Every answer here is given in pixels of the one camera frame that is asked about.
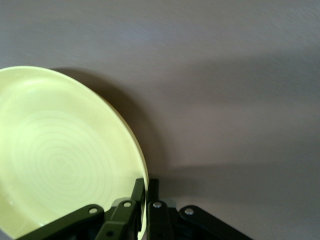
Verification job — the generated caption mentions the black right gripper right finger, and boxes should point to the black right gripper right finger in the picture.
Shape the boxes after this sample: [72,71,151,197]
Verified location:
[146,177,254,240]

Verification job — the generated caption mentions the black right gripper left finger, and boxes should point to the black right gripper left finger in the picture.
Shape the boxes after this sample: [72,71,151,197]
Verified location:
[24,177,147,240]

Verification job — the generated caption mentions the yellow round plate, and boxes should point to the yellow round plate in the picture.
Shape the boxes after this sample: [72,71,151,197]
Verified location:
[0,65,150,240]

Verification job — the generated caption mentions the brown table cover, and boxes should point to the brown table cover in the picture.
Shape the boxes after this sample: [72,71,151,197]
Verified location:
[0,0,320,240]

